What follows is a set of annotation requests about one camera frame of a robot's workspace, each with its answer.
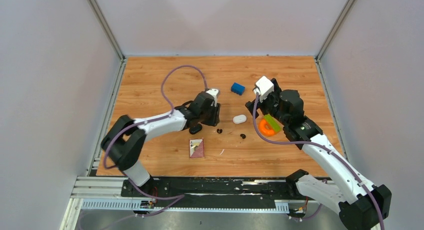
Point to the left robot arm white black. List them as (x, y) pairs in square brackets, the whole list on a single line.
[(124, 141)]

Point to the white earbud charging case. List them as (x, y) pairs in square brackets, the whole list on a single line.
[(238, 119)]

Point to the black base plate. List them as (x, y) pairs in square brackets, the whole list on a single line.
[(216, 192)]

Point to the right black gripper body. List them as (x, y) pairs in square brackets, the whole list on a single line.
[(269, 105)]

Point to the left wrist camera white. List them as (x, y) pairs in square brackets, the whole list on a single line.
[(214, 93)]

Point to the blue toy brick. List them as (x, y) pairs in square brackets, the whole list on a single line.
[(237, 88)]

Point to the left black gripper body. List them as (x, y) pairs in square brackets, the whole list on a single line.
[(211, 117)]

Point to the black earbud case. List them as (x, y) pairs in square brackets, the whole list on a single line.
[(195, 129)]

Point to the green toy brick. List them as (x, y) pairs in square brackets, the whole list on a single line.
[(271, 123)]

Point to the orange ring toy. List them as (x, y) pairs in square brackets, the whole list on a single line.
[(266, 129)]

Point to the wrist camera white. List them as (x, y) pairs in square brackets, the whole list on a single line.
[(263, 87), (214, 93)]

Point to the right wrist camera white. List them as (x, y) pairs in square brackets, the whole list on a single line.
[(263, 87)]

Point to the red playing card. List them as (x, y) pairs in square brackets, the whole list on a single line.
[(196, 148)]

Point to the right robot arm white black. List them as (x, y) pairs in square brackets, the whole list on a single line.
[(359, 203)]

